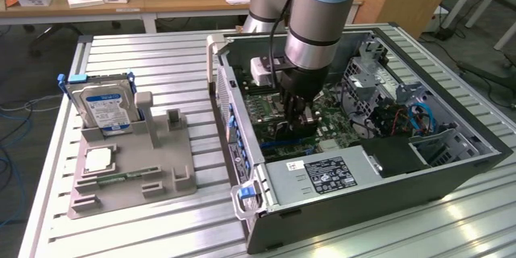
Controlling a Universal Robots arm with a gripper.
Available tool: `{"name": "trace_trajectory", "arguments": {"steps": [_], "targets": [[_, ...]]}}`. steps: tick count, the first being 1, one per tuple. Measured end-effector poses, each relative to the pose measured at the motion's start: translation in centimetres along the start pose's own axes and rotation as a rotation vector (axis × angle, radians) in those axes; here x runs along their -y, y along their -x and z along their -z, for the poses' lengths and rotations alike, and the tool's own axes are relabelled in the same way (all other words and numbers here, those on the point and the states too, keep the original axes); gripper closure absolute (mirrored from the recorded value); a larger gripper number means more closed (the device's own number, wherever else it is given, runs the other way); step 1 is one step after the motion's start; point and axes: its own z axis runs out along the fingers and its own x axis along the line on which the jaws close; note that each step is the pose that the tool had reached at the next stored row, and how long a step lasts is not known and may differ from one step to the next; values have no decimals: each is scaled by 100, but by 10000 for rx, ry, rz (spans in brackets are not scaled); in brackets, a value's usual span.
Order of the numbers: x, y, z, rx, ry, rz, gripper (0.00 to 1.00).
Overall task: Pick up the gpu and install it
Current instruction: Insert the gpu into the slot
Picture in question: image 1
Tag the black floor stand base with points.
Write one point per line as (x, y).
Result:
(488, 73)

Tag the black plastic air shroud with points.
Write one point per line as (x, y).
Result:
(391, 155)

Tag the hard disk in blue caddy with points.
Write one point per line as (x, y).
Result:
(103, 110)

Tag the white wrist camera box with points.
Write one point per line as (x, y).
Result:
(262, 73)

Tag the silver CPU chip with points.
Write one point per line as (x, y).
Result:
(99, 161)

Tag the blue case latch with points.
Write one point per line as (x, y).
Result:
(246, 194)

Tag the silver disk bay bracket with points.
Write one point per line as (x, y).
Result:
(435, 141)

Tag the grey plastic parts rack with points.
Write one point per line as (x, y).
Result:
(132, 161)

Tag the black office chair base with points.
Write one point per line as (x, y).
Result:
(52, 33)

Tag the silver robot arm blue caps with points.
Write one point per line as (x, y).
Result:
(319, 13)

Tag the open black PC case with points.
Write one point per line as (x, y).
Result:
(363, 209)

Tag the blue expansion slot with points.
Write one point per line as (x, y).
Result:
(274, 144)

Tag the CPU socket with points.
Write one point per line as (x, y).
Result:
(275, 105)

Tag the silver perforated drive cage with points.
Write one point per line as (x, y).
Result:
(371, 70)

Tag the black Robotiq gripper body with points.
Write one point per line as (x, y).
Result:
(304, 84)

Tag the grey power supply unit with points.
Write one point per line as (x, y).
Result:
(282, 179)

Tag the green motherboard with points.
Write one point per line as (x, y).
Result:
(339, 125)

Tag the green RAM stick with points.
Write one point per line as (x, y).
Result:
(123, 177)

